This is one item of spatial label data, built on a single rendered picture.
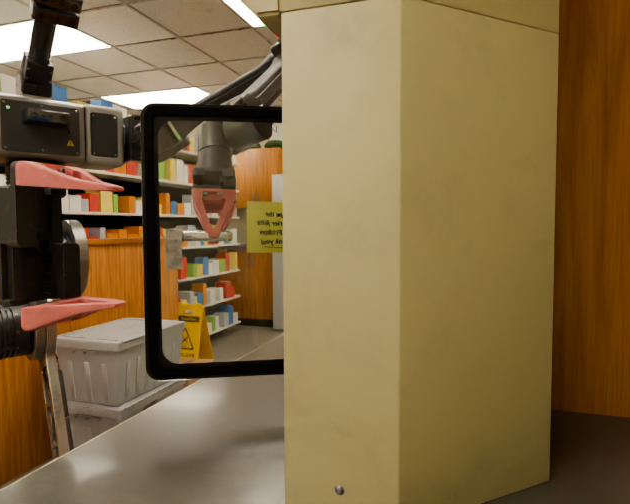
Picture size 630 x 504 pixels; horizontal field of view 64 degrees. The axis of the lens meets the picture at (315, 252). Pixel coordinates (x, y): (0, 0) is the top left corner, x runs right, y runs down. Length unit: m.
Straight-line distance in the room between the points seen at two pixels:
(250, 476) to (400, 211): 0.34
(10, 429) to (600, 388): 2.60
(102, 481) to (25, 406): 2.34
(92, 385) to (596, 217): 2.44
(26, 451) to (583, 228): 2.73
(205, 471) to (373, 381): 0.25
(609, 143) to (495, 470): 0.48
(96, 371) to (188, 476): 2.17
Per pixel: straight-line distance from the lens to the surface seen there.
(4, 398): 2.87
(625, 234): 0.83
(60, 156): 1.40
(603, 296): 0.83
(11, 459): 2.99
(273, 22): 0.53
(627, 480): 0.68
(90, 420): 2.86
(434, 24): 0.50
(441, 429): 0.51
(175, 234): 0.73
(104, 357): 2.70
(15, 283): 0.50
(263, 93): 1.02
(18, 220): 0.48
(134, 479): 0.63
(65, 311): 0.47
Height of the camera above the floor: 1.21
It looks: 3 degrees down
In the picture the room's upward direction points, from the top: straight up
